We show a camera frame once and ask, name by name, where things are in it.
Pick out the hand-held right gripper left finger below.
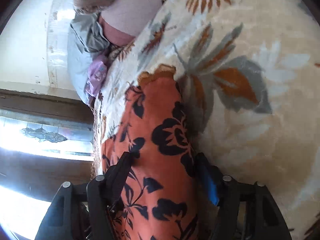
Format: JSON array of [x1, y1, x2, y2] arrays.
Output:
[[35, 151, 139, 240]]

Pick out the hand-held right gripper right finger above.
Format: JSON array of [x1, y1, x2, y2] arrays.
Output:
[[195, 152, 293, 240]]

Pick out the cream floral fleece blanket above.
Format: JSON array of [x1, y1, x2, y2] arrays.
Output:
[[91, 0, 320, 240]]

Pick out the orange floral dress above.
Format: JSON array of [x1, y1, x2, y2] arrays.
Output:
[[101, 65, 208, 240]]

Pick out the grey-blue pillow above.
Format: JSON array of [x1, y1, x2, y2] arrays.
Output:
[[67, 12, 112, 104]]

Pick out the brown wooden window frame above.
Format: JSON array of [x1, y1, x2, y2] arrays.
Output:
[[0, 88, 96, 240]]

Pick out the pink bolster cushion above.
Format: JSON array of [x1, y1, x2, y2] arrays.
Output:
[[98, 0, 171, 46]]

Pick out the purple printed cloth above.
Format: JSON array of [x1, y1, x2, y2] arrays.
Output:
[[84, 55, 108, 98]]

